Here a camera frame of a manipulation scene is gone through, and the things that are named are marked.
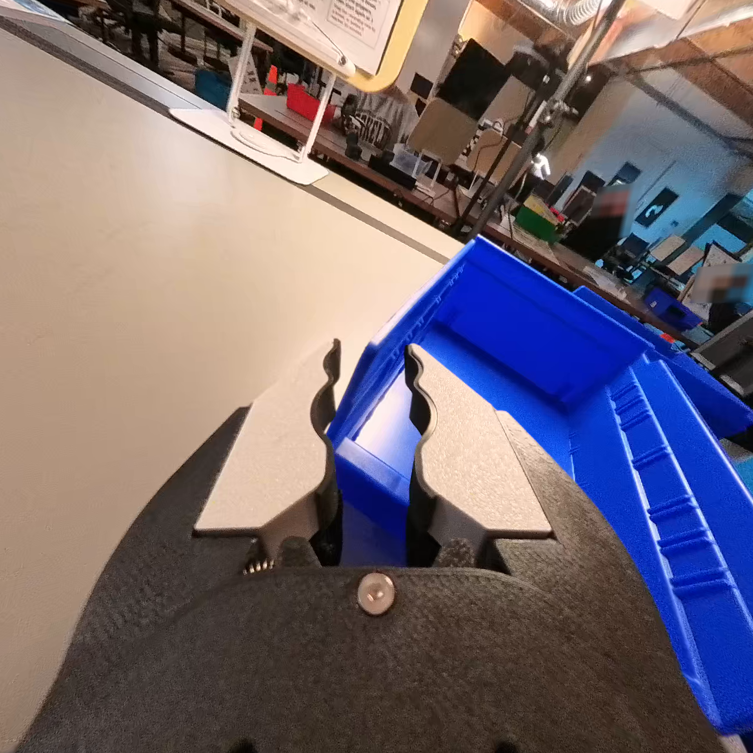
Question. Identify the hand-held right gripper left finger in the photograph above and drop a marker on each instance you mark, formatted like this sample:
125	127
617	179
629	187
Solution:
270	465

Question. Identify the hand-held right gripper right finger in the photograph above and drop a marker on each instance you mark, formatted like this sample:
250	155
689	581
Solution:
482	470

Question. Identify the blue plastic bin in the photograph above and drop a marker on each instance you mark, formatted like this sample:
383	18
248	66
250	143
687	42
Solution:
673	309
529	335
706	382

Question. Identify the green box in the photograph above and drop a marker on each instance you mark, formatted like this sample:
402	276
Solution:
535	223

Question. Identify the grey board stand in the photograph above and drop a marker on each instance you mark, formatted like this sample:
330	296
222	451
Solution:
726	353

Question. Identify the grey metal pole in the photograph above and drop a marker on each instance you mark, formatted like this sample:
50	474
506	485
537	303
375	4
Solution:
529	129

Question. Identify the red plastic tray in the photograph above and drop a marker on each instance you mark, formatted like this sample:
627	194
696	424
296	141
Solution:
309	103

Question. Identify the blue bag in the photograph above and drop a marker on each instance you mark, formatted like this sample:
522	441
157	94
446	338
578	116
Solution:
213	88

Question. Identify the red plastic object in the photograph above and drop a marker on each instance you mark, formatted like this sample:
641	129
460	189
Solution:
270	79

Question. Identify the document stand with instruction sheet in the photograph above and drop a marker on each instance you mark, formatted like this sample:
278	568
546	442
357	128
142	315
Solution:
329	35

